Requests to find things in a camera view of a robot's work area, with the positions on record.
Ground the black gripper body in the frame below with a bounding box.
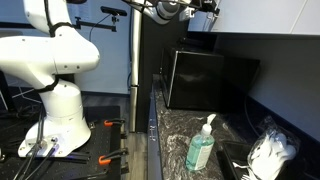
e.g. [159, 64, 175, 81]
[199, 0, 218, 12]

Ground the tall black cabinet panel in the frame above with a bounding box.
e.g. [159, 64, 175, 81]
[136, 13, 190, 133]

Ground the black microwave oven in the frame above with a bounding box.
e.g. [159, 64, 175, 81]
[159, 44, 262, 114]

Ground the silver vertical pole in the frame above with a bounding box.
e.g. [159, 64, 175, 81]
[129, 9, 143, 133]

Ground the green hand soap pump bottle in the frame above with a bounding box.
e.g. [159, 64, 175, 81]
[184, 113, 218, 172]

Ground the black plastic tray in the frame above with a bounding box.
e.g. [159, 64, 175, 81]
[216, 139, 301, 180]

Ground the clear bag of white cutlery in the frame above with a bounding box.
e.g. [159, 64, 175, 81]
[232, 115, 303, 180]

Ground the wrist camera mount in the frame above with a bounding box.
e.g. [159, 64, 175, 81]
[179, 5, 201, 19]

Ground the black bar shaped camera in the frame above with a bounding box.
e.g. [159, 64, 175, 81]
[100, 5, 128, 17]

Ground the black microwave power cord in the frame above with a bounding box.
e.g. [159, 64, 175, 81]
[243, 95, 264, 138]

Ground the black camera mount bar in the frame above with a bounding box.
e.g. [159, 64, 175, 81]
[0, 15, 118, 33]

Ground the thin black camera cable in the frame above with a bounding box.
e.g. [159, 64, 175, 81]
[88, 13, 114, 43]

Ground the white paper wall notice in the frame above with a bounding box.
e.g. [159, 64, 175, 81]
[66, 1, 93, 21]

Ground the silver cabinet pull handle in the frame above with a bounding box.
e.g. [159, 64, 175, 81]
[149, 125, 158, 142]

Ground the orange handled black clamp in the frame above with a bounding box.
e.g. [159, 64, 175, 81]
[98, 148, 130, 166]
[103, 118, 127, 128]

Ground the black cable along robot arm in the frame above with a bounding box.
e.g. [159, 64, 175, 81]
[43, 0, 73, 38]

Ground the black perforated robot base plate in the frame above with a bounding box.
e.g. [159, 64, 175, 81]
[0, 105, 130, 180]

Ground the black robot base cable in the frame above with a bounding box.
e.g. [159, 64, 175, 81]
[24, 146, 59, 180]
[33, 109, 46, 149]
[13, 143, 44, 180]

